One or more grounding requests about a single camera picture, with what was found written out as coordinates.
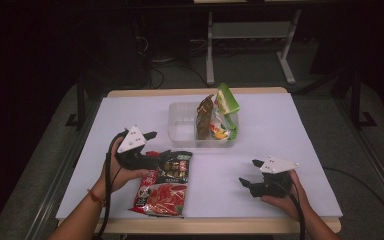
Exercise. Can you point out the silver metal rail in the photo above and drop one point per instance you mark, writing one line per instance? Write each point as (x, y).
(376, 166)
(56, 186)

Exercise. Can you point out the person's right hand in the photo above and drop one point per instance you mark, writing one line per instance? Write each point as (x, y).
(288, 205)

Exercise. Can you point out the white metal table frame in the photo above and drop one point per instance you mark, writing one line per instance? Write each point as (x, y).
(210, 50)

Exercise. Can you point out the black metal stand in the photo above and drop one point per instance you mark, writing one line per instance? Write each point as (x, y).
(356, 100)
(80, 100)

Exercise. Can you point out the clear plastic container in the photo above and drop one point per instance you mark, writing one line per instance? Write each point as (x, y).
(181, 128)

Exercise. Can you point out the brown and gold snack packet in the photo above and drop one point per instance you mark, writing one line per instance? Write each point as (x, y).
(205, 116)

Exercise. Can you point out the red and black seasoning packet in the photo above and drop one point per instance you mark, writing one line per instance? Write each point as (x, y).
(166, 196)

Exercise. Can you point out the white and green food packet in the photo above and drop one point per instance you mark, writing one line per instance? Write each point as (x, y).
(226, 100)

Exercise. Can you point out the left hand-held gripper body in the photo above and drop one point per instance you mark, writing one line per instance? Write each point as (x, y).
(131, 140)

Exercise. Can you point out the person's left hand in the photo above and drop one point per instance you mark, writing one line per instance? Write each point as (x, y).
(120, 176)

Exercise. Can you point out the white table sheet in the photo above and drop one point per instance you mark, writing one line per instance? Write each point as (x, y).
(226, 176)

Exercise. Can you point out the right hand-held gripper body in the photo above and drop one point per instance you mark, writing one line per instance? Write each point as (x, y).
(273, 186)

